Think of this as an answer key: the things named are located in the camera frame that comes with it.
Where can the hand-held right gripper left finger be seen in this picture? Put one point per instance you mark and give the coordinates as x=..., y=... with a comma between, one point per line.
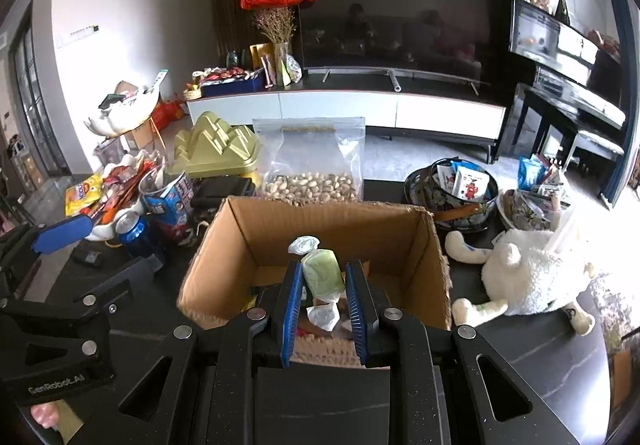
x=292, y=310

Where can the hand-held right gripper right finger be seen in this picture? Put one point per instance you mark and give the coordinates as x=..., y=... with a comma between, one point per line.
x=356, y=310

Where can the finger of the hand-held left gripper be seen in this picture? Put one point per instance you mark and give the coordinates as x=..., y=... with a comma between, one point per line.
x=62, y=232
x=135, y=277

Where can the green twist-wrapped snack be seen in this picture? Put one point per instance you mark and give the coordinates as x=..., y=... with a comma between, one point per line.
x=322, y=275

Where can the brown cardboard box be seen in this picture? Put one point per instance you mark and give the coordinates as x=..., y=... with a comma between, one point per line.
x=325, y=230

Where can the person's left hand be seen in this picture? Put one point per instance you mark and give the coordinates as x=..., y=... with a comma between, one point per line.
x=45, y=415

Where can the small black flat device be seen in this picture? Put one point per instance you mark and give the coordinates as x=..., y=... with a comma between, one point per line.
x=87, y=256

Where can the yellow snack packet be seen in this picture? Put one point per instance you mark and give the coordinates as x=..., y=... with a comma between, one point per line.
x=82, y=195

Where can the blue drink can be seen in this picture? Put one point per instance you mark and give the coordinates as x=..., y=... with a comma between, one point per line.
x=135, y=235

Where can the pile of colourful snack packets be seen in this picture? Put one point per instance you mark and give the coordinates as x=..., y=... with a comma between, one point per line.
x=115, y=190

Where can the blue printed snack cup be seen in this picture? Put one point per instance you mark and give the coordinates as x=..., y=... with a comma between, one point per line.
x=167, y=205

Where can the clear bag of pistachios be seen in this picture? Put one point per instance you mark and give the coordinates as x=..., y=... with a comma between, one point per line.
x=310, y=187

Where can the brown floor carton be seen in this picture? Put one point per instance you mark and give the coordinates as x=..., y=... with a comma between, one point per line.
x=142, y=137

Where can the white shell-shaped bowl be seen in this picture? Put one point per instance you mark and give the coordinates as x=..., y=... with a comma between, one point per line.
x=122, y=120

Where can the dark patterned bowl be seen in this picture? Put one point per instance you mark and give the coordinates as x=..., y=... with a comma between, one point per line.
x=450, y=215

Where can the black framed glass door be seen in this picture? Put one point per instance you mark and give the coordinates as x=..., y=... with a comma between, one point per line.
x=40, y=95

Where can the gold mountain-shaped box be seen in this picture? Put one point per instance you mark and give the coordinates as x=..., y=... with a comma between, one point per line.
x=215, y=145

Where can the red gift bag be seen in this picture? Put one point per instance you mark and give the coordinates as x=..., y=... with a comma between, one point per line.
x=167, y=112

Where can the white and red snack packet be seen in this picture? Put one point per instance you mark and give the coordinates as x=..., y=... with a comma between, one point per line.
x=470, y=182

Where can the white sheep plush toy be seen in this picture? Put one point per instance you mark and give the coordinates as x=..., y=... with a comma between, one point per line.
x=530, y=275

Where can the white patterned bowl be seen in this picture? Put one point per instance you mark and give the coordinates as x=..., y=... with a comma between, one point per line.
x=525, y=212

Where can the white television cabinet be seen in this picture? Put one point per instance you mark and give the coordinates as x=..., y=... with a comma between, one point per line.
x=440, y=115

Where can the blue tray of candies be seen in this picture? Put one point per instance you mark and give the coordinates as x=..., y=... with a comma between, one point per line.
x=235, y=86

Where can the blue snack packet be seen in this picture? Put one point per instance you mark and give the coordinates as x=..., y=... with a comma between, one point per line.
x=529, y=172

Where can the yellow gift bag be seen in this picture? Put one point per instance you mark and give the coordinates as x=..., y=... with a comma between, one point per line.
x=261, y=57

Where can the dried flower bouquet in vase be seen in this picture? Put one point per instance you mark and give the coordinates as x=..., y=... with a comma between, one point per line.
x=277, y=25

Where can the black flat television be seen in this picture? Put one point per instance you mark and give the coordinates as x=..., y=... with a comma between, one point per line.
x=400, y=20

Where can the black piano bench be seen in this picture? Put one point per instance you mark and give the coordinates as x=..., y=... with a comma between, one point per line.
x=597, y=140

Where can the black upright piano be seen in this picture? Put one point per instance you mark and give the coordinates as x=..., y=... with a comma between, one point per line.
x=570, y=70

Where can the black metronome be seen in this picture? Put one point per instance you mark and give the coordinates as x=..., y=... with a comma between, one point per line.
x=562, y=9

